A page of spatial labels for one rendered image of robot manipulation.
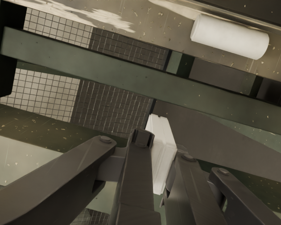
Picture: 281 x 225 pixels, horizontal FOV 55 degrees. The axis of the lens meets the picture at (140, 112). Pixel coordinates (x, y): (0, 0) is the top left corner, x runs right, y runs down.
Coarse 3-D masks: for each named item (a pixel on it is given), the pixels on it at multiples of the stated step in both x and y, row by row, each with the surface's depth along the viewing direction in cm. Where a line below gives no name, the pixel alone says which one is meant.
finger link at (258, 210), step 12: (216, 168) 14; (216, 180) 13; (228, 180) 13; (228, 192) 12; (240, 192) 12; (228, 204) 12; (240, 204) 11; (252, 204) 11; (264, 204) 11; (228, 216) 12; (240, 216) 11; (252, 216) 10; (264, 216) 10; (276, 216) 11
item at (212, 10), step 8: (168, 0) 30; (176, 0) 29; (184, 0) 28; (192, 0) 27; (200, 8) 30; (208, 8) 29; (216, 8) 28; (224, 16) 30; (232, 16) 29; (240, 16) 28; (248, 24) 30; (256, 24) 29; (264, 24) 28; (272, 32) 31; (280, 32) 30
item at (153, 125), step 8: (152, 120) 19; (152, 128) 17; (160, 128) 18; (160, 136) 16; (152, 144) 15; (160, 144) 15; (152, 152) 15; (160, 152) 15; (152, 160) 15; (152, 168) 15
